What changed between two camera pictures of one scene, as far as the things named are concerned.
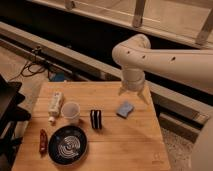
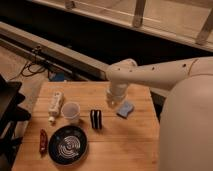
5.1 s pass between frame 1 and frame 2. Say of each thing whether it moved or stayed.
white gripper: moved
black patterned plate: stayed
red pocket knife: stayed
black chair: stayed
